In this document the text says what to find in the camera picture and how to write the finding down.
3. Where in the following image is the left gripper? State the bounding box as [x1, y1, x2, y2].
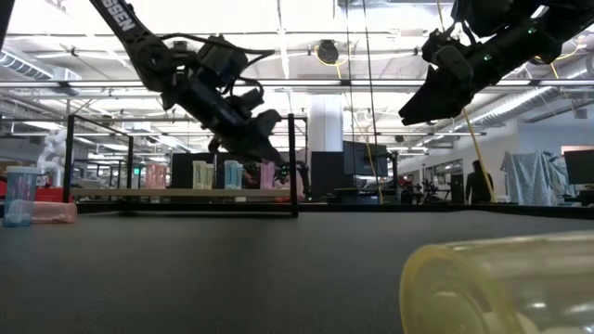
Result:
[208, 87, 288, 168]

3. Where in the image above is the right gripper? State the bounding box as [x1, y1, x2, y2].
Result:
[396, 20, 566, 127]

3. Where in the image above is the person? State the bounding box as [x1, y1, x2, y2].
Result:
[465, 160, 495, 205]

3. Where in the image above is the blue-grey draped cloth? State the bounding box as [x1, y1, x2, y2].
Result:
[499, 149, 570, 207]

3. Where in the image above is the black table mat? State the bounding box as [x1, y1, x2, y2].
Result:
[0, 211, 594, 334]

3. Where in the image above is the red box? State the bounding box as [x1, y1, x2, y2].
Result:
[34, 186, 71, 204]

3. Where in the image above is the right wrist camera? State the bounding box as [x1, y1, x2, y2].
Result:
[420, 28, 475, 84]

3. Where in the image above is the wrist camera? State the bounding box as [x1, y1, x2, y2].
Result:
[199, 39, 250, 83]
[420, 28, 475, 84]

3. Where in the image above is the yellow-orange hanging cable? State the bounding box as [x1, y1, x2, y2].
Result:
[435, 0, 497, 203]

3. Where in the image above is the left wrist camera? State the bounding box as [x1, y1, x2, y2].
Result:
[199, 39, 250, 83]

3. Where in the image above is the black ceiling cable reel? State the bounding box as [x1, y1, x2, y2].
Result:
[316, 39, 341, 65]

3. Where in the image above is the wooden shelf black frame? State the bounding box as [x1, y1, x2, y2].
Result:
[62, 112, 301, 219]

